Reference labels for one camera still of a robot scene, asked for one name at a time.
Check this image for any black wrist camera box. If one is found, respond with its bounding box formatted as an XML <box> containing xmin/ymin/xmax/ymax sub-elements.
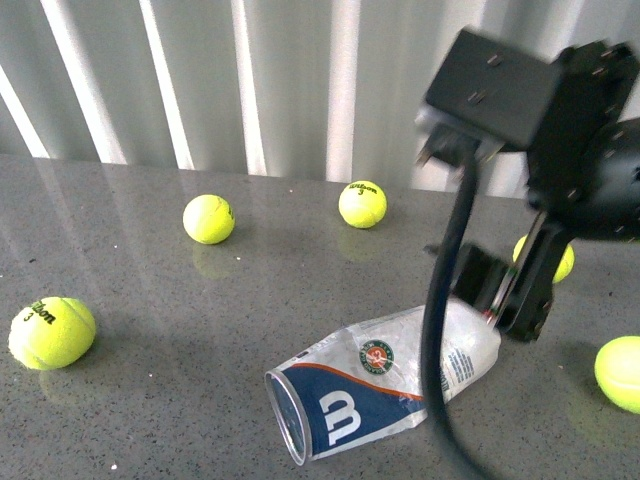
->
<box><xmin>416</xmin><ymin>28</ymin><xmax>563</xmax><ymax>165</ymax></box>

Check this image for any black camera cable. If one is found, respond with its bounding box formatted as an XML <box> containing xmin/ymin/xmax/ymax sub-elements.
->
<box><xmin>420</xmin><ymin>139</ymin><xmax>496</xmax><ymax>480</ymax></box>

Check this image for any far left Wilson tennis ball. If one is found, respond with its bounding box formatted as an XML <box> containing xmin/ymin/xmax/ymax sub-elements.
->
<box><xmin>183</xmin><ymin>194</ymin><xmax>235</xmax><ymax>245</ymax></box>

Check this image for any near left Wilson 3 ball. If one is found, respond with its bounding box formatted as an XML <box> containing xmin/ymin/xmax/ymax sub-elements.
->
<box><xmin>8</xmin><ymin>297</ymin><xmax>97</xmax><ymax>371</ymax></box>

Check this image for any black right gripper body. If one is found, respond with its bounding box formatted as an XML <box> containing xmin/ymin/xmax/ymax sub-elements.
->
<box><xmin>499</xmin><ymin>41</ymin><xmax>639</xmax><ymax>342</ymax></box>

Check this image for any clear Wilson tennis ball can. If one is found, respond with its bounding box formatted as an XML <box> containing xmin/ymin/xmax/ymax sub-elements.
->
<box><xmin>264</xmin><ymin>298</ymin><xmax>503</xmax><ymax>466</ymax></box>

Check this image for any Wilson 3 tennis ball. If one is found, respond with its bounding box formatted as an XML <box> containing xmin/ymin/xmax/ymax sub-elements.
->
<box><xmin>338</xmin><ymin>180</ymin><xmax>387</xmax><ymax>229</ymax></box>

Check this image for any white pleated curtain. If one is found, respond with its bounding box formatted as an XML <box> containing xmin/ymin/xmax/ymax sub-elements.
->
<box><xmin>1</xmin><ymin>1</ymin><xmax>639</xmax><ymax>191</ymax></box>

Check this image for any plain yellow tennis ball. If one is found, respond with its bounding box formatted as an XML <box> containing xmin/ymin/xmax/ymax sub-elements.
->
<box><xmin>512</xmin><ymin>235</ymin><xmax>575</xmax><ymax>284</ymax></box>

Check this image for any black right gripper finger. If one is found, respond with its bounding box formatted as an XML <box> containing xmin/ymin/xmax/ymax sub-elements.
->
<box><xmin>451</xmin><ymin>243</ymin><xmax>509</xmax><ymax>306</ymax></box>

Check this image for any Roland Garros tennis ball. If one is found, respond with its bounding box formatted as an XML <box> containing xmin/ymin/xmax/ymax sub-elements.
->
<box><xmin>594</xmin><ymin>336</ymin><xmax>639</xmax><ymax>414</ymax></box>

